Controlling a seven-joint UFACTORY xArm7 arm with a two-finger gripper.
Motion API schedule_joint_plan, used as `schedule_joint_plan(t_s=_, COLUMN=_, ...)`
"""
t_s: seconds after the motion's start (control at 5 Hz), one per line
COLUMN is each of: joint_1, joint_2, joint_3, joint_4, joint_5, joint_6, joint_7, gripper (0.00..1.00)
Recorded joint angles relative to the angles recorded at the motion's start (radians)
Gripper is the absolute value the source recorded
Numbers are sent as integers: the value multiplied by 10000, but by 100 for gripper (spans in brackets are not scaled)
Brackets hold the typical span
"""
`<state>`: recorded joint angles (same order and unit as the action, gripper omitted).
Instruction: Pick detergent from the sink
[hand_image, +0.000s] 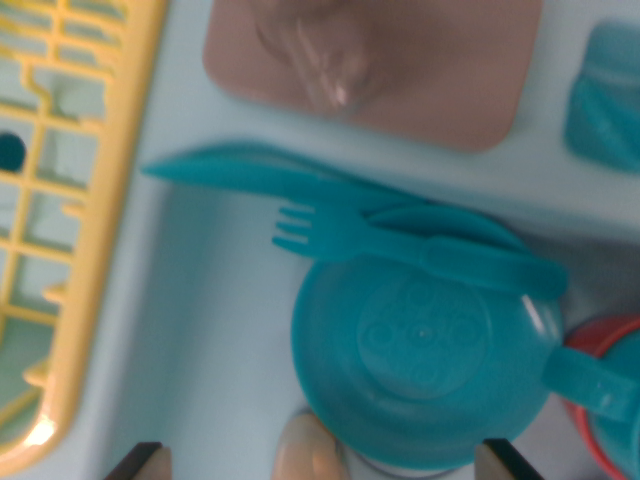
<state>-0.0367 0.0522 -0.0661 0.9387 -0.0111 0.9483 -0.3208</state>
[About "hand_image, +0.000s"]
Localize teal plastic plate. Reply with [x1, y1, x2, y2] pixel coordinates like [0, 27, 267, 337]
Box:
[362, 204, 526, 251]

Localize teal mug with handle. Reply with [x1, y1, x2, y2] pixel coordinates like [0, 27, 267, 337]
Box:
[542, 329, 640, 480]

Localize teal plastic knife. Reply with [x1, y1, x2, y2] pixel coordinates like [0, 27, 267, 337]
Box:
[139, 143, 431, 211]

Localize light blue toy sink unit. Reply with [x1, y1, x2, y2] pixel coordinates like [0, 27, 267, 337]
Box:
[0, 0, 640, 480]

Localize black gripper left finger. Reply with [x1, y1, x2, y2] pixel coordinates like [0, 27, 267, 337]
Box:
[103, 442, 174, 480]

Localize teal plastic bowl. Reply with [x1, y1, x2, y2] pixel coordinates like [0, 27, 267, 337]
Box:
[289, 247, 566, 471]

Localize yellow plastic dish rack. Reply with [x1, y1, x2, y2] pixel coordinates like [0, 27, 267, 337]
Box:
[0, 0, 169, 474]

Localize cream detergent bottle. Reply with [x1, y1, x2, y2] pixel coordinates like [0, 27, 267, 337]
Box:
[273, 413, 351, 480]

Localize red mug with handle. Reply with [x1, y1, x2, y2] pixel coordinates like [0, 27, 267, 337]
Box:
[562, 314, 640, 480]

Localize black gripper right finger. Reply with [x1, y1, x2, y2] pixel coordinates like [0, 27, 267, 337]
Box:
[473, 438, 544, 480]

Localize teal plastic fork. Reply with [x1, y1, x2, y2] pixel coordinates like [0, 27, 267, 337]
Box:
[271, 199, 569, 301]

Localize teal dish brush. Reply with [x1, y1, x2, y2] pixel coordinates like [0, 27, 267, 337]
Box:
[563, 69, 640, 174]

